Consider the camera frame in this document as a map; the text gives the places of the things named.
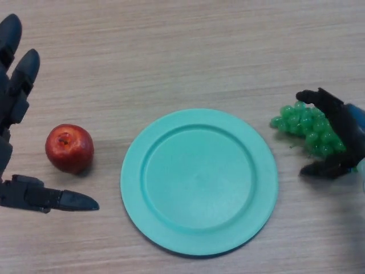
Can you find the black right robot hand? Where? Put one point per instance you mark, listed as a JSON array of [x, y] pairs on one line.
[[349, 134]]

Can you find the green round plate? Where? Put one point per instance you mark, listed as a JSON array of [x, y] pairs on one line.
[[199, 185]]

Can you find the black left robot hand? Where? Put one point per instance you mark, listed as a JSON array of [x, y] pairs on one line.
[[14, 97]]

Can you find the red apple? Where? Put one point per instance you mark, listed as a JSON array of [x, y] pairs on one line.
[[69, 149]]

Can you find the green grapes bunch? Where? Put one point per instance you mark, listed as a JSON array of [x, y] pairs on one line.
[[305, 122]]

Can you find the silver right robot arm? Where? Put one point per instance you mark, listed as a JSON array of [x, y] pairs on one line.
[[362, 177]]

